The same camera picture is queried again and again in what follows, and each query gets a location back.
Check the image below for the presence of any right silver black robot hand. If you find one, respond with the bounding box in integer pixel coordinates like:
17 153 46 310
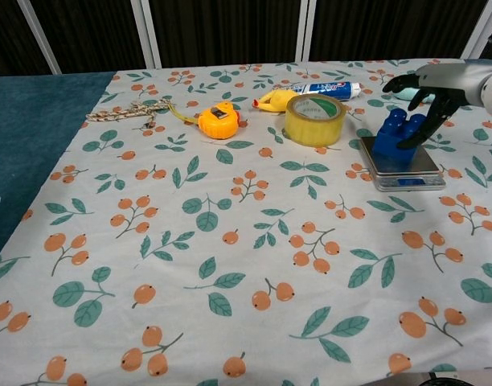
381 60 492 150

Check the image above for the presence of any blue building block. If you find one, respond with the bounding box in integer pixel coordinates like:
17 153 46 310
371 108 428 164

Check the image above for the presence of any small silver digital scale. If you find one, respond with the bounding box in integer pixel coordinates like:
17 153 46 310
359 135 447 192

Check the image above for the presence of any white blue toothpaste tube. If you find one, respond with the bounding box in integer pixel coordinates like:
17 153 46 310
272 80 362 102

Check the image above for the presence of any clear yellowish tape roll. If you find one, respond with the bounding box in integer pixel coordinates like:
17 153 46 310
284 94 348 147

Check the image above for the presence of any yellow rubber chicken toy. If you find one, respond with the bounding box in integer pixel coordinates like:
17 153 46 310
252 89 297 117

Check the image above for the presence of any black folding screen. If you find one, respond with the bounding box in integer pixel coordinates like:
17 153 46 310
0 0 492 77

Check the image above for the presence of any orange tape measure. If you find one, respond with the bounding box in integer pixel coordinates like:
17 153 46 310
169 101 243 141

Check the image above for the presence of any floral printed tablecloth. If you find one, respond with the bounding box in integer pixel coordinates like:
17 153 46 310
0 58 492 386

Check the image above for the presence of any teal table cover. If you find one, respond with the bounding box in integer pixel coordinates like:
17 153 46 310
0 58 492 269

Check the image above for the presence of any beige braided rope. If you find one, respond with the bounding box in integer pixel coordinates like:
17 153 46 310
86 98 175 129

